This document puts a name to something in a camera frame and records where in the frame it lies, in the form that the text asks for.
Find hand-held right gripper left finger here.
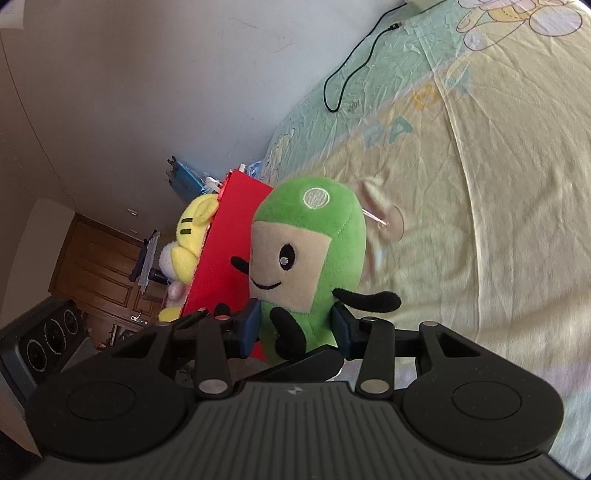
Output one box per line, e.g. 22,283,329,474
111,299,262,400

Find white plush toy blue scarf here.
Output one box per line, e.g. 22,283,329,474
159,241,181,280

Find dark hanging tool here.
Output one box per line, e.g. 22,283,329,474
128,231,161,295

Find black charger cable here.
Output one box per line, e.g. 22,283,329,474
323,2,408,114

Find green plush toy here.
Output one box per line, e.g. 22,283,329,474
231,175,402,365

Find clear suction cup hook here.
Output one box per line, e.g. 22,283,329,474
361,182,408,241

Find wooden door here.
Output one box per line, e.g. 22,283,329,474
48,215,168,326

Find pastel printed bed sheet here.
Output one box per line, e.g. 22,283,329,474
257,0,591,477

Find blue plastic bag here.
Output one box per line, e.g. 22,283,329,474
165,156,206,205

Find yellow tiger plush toy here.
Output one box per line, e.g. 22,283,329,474
158,194,221,323

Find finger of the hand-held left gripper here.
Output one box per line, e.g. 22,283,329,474
236,344,346,385

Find red cardboard box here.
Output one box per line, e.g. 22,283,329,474
181,168,274,320

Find pink teddy bear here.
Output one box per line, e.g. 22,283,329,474
166,279,188,308

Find white wall papers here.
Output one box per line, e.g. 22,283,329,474
0,0,27,29

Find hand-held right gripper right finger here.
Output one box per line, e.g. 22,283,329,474
331,302,483,398

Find white power strip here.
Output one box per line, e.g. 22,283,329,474
404,0,448,14

